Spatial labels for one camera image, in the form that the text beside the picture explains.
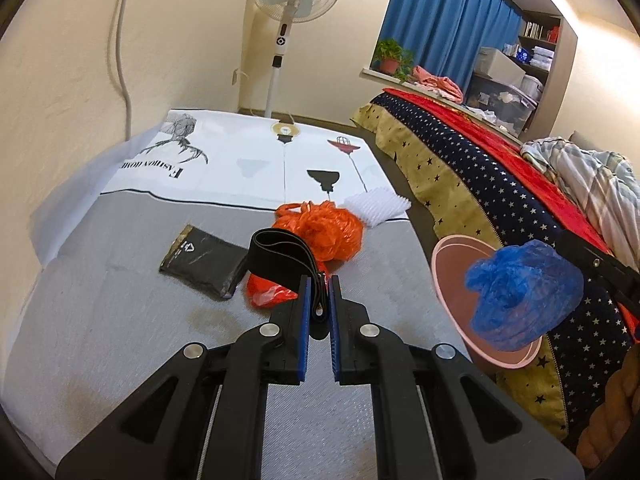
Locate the black mailer pouch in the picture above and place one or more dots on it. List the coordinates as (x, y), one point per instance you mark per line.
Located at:
(205, 260)

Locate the pink folded cloth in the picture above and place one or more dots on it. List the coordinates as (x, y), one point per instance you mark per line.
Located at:
(440, 82)

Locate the white wall socket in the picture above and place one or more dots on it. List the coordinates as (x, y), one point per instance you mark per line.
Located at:
(235, 78)

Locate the small lidded storage box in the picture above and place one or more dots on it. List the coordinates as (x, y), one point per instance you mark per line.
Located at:
(532, 87)

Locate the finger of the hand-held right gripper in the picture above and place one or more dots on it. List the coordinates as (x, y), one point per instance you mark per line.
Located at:
(600, 267)

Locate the red blanket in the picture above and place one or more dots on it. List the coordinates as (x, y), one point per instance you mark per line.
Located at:
(480, 135)

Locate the pink plate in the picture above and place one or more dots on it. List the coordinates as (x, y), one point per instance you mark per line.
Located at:
(450, 270)

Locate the person's right hand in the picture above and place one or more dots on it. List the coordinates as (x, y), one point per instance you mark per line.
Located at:
(610, 410)

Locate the white box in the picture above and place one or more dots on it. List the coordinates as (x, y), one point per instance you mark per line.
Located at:
(495, 62)

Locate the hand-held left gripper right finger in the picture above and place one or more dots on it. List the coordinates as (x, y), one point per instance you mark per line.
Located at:
(336, 330)

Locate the potted green plant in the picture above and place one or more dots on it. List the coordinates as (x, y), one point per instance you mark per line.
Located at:
(389, 65)

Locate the wooden bookshelf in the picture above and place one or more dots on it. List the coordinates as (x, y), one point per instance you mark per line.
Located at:
(537, 30)

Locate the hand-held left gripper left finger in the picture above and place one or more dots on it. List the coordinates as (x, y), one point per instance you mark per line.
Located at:
(303, 330)

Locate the blue curtain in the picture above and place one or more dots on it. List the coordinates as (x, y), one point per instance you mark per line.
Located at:
(440, 15)

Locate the striped blue quilt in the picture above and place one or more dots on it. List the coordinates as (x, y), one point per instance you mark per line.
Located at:
(590, 175)

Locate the bed with star blanket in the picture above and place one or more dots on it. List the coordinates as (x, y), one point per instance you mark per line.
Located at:
(480, 180)

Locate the blue plastic bag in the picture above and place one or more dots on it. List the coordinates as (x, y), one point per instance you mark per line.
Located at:
(520, 295)

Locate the orange plastic bag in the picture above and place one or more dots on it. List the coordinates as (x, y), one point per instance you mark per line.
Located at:
(330, 230)

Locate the clear plastic storage box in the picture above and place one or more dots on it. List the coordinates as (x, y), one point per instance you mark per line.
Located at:
(500, 102)

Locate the white foam net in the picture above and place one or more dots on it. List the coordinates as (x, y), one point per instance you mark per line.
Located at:
(375, 205)

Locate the red plastic wrapper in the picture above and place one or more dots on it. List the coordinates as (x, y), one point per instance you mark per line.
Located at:
(265, 292)

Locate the printed white sheet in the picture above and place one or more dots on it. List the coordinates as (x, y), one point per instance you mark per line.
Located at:
(225, 160)

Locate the window sill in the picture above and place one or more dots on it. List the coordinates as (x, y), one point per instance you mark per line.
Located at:
(372, 73)

